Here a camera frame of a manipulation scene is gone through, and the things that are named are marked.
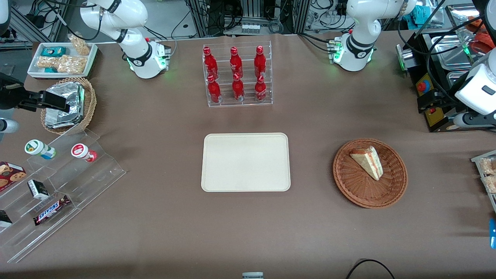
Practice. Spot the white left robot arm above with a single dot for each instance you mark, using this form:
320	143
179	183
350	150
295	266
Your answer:
360	23

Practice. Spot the aluminium frame rack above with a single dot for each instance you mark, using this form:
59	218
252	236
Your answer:
201	17

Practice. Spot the small black white carton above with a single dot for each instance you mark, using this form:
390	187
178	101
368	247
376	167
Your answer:
4	219
38	189

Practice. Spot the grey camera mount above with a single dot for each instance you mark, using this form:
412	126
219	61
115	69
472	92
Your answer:
252	275

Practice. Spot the aluminium foil container stack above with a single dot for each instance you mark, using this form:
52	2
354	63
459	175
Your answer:
64	118

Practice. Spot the brown round wicker basket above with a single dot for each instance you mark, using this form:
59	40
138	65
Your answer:
362	190

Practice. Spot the cream rectangular serving tray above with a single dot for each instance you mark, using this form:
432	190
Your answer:
245	162

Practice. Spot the clear acrylic stepped stand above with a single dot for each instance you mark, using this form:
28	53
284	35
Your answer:
81	182

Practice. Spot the steel tray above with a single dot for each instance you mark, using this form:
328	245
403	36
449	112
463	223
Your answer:
449	52

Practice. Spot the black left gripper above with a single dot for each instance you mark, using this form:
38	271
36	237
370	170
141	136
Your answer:
442	101

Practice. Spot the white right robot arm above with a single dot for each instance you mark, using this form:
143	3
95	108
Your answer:
133	52

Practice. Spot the clear acrylic bottle rack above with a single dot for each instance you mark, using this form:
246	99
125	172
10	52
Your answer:
248	100

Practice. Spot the triangular sandwich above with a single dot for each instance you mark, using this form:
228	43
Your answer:
368	162

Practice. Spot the red lid yogurt cup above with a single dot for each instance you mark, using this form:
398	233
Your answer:
81	151

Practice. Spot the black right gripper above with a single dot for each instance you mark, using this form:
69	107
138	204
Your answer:
11	96

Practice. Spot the small teal snack packet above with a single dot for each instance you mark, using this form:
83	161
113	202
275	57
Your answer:
50	70

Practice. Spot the orange object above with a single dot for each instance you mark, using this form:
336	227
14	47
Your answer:
484	38

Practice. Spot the puffed rice snack bag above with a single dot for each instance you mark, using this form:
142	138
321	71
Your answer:
46	62
490	184
488	167
80	45
72	64

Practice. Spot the tan wicker basket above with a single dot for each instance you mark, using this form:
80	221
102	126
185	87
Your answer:
90	104

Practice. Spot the snickers chocolate bar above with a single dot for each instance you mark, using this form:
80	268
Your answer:
51	209

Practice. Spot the white rectangular snack tray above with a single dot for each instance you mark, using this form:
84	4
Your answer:
35	71

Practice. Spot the blue plastic object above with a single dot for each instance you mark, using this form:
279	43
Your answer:
493	233

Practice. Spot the large teal snack packet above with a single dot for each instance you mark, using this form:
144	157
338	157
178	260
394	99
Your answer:
53	51

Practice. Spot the grey snack tray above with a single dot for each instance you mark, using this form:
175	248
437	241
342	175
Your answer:
477	159

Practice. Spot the white power strip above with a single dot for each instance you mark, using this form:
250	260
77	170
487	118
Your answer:
250	28

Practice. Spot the red cola bottle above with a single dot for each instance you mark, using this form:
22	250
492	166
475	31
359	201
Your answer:
260	91
214	92
235	62
238	90
260	61
209	62

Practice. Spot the red cookie box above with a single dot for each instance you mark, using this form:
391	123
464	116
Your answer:
11	175

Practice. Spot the green lid yogurt cup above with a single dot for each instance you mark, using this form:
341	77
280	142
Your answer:
37	148

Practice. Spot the teal cloth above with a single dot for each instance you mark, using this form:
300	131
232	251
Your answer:
417	15

